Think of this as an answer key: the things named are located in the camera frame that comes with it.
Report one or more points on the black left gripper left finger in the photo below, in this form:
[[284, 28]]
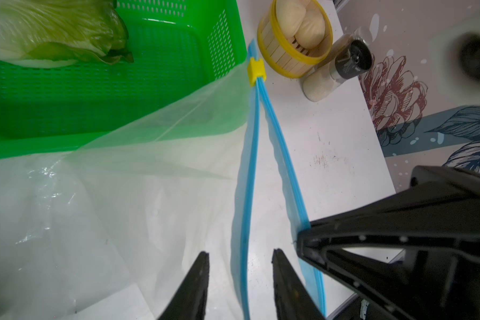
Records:
[[190, 300]]

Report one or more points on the bamboo steamer yellow bands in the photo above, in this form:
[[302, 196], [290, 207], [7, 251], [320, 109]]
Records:
[[285, 55]]

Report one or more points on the white steamed bun left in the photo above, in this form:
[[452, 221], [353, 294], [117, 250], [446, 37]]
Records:
[[290, 15]]

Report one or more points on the salt grinder black cap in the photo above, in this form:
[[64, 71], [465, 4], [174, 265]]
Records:
[[352, 61]]

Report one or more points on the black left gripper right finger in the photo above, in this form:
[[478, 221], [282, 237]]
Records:
[[292, 301]]

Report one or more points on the chinese cabbage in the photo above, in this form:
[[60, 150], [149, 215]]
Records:
[[52, 34]]

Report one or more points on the white steamed bun right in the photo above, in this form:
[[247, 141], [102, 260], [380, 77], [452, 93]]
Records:
[[312, 30]]

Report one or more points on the green plastic basket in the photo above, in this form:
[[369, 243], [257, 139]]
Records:
[[178, 47]]

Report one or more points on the white steamed bun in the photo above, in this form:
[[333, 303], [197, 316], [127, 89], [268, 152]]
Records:
[[290, 15], [312, 30]]

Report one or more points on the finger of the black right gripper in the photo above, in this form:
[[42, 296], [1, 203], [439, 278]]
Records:
[[413, 255]]

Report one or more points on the small clear spice bottle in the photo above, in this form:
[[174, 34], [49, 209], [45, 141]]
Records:
[[342, 43]]

